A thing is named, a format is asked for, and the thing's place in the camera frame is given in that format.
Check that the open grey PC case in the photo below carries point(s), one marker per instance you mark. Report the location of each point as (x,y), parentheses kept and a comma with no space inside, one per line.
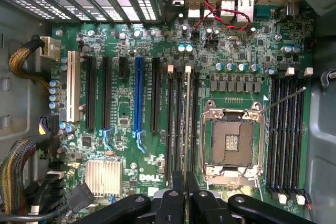
(323,142)

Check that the silver locking lever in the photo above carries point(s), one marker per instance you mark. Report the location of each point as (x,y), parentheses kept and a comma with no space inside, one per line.
(284,99)

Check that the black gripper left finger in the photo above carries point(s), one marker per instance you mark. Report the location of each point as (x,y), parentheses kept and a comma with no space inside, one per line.
(170,208)

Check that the white power connector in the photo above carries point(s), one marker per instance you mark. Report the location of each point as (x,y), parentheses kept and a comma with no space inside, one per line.
(51,48)

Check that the short black expansion slot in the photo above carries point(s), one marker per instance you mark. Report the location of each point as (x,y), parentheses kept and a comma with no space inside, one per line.
(123,68)

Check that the black power connector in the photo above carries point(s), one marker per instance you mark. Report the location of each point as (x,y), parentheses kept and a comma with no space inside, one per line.
(53,125)

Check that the blue expansion slot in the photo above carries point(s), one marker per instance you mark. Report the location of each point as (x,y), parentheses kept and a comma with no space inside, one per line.
(138,93)

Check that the silver socket cover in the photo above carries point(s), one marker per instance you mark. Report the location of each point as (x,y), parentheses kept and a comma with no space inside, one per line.
(231,176)

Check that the silver finned chipset heatsink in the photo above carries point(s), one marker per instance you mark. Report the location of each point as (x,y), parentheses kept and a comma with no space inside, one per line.
(103,178)

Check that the white expansion slot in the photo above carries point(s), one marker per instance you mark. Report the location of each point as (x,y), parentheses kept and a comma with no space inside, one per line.
(73,87)

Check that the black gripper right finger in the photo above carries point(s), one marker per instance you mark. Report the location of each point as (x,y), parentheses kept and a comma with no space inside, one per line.
(202,208)

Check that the long black expansion slot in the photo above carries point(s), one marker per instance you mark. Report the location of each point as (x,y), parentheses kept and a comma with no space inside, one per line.
(106,93)
(155,95)
(91,93)

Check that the green Dell motherboard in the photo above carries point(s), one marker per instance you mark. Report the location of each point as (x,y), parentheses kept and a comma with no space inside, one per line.
(162,103)

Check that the black SATA connector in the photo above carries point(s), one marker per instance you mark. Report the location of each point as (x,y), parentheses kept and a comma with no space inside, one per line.
(78,197)

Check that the CPU socket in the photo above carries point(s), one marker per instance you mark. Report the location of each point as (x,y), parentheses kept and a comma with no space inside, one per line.
(231,142)

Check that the RAM slot white latches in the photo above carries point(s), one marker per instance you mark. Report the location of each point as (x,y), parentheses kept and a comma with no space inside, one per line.
(283,129)
(188,68)
(299,129)
(169,129)

